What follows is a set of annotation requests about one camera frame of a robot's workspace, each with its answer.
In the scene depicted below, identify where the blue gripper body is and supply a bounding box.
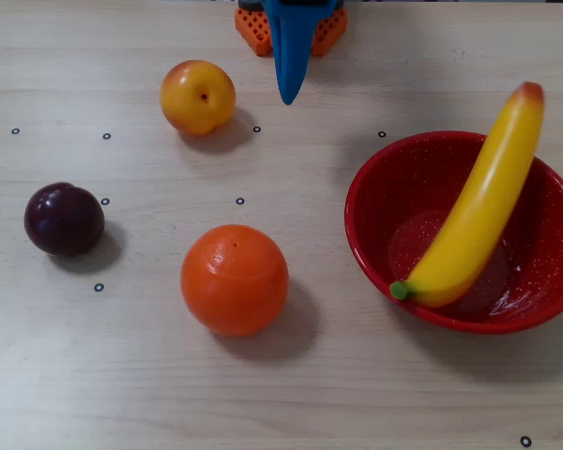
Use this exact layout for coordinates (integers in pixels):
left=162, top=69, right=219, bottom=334
left=261, top=0, right=339, bottom=8

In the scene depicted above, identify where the orange toy fruit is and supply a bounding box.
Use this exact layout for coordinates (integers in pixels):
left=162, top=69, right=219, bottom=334
left=179, top=223, right=291, bottom=338

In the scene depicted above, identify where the yellow toy banana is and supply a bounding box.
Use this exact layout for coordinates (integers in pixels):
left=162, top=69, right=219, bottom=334
left=388, top=81, right=545, bottom=309

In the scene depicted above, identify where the red speckled bowl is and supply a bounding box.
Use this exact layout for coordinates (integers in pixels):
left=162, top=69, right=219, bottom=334
left=343, top=130, right=563, bottom=336

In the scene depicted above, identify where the yellow orange toy peach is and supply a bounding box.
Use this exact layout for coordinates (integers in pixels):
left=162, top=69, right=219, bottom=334
left=159, top=59, right=237, bottom=137

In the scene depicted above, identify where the dark purple toy plum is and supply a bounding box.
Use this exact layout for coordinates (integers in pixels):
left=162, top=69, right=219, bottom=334
left=23, top=182, right=106, bottom=258

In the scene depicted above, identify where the blue pivoting gripper jaw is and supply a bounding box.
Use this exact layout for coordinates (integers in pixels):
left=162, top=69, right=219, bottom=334
left=264, top=5, right=337, bottom=106

